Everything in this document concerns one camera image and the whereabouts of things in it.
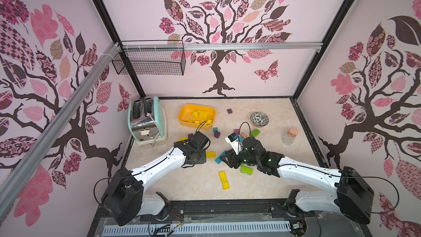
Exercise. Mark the wooden beige far block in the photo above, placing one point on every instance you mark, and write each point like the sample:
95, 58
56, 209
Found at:
244, 135

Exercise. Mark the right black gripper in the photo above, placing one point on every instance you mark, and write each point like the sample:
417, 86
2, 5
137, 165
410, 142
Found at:
232, 158

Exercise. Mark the white slotted cable duct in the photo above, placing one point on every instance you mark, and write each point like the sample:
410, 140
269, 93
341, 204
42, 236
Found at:
195, 229

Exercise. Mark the black wire basket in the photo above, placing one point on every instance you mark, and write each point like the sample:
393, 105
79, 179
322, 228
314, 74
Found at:
151, 57

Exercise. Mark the yellow plastic tray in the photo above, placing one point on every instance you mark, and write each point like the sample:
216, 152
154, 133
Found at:
192, 115

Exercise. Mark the yellow horizontal mid block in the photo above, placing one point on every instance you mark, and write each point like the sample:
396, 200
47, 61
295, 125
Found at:
210, 154

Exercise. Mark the aluminium rail back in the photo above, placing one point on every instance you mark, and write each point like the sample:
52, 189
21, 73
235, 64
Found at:
228, 46

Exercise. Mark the yellow long front block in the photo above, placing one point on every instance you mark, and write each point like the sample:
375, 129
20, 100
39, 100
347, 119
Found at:
224, 180

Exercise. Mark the black base frame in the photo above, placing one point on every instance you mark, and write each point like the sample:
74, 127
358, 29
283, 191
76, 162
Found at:
311, 224

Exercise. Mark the mint chrome toaster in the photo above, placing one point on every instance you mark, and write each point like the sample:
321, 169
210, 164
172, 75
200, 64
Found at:
147, 120

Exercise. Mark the patterned ceramic bowl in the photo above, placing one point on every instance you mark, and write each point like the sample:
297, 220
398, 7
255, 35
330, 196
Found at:
259, 119

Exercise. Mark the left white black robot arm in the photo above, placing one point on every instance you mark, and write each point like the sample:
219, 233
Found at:
125, 197

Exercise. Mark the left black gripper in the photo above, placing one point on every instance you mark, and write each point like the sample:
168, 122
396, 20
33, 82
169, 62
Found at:
203, 159

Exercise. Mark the green block front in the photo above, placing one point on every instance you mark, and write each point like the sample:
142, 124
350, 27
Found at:
246, 170

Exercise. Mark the green block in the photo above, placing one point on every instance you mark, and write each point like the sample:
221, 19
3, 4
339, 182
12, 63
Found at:
246, 170
255, 132

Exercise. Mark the green block far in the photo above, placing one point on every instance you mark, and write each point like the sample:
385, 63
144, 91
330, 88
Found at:
255, 132

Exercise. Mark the teal long block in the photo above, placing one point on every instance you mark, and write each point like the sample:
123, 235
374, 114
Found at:
218, 159

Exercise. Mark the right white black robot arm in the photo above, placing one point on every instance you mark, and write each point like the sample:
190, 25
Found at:
342, 191

